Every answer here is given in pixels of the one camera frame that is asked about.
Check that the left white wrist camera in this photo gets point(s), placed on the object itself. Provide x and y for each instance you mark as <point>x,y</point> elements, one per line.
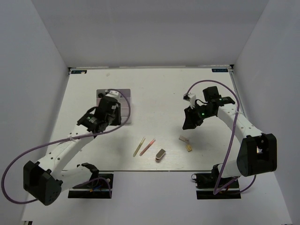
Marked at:
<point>113,94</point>

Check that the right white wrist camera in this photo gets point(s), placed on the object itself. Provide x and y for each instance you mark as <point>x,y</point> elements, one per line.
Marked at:
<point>191,98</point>

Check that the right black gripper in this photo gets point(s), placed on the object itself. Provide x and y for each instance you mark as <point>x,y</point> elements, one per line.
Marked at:
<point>191,118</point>

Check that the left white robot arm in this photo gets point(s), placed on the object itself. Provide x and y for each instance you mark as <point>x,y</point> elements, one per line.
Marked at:
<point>46,178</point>

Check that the small yellow eraser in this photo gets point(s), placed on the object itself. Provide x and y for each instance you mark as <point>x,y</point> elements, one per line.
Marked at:
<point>189,148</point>

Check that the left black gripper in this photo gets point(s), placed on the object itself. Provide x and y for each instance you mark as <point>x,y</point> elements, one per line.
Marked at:
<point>118,121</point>

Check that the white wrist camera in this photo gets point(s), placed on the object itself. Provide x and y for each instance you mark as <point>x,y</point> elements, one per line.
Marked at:
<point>191,98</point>
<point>113,94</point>

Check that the orange highlighter pen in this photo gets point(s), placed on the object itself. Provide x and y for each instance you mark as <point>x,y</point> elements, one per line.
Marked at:
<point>147,147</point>

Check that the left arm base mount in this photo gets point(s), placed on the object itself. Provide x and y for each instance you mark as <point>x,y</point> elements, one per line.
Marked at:
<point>99,189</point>

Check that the white dirty eraser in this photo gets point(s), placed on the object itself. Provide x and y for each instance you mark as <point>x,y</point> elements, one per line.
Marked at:
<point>184,139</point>

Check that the blue table label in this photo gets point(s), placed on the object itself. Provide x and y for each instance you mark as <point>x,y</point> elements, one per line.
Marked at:
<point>78,71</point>
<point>219,70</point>

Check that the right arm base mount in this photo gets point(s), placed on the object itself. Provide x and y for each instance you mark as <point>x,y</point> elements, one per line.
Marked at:
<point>205,186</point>

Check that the right blue table label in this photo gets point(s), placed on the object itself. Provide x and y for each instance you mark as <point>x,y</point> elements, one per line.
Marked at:
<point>219,70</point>

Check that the left white compartment organizer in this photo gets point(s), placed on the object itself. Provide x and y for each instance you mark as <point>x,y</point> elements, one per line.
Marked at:
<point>101,101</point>

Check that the white compartment organizer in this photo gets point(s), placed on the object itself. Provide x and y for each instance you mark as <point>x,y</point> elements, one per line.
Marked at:
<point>125,102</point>
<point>101,101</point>

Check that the left blue table label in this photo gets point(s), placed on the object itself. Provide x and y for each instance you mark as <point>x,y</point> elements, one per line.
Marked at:
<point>78,71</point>

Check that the green black highlighter marker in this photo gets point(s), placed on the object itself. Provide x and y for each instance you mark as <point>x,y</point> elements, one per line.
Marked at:
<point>101,95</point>

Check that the yellow highlighter pen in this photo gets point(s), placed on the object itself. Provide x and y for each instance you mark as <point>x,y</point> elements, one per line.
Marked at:
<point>139,146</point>

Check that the brown white stamp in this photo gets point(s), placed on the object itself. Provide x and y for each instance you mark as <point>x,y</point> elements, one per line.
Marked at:
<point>160,154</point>

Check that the right white compartment organizer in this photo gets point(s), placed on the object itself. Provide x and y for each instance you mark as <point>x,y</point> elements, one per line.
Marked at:
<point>125,102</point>

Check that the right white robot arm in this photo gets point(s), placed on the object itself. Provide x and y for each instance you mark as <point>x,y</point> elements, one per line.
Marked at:
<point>258,151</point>

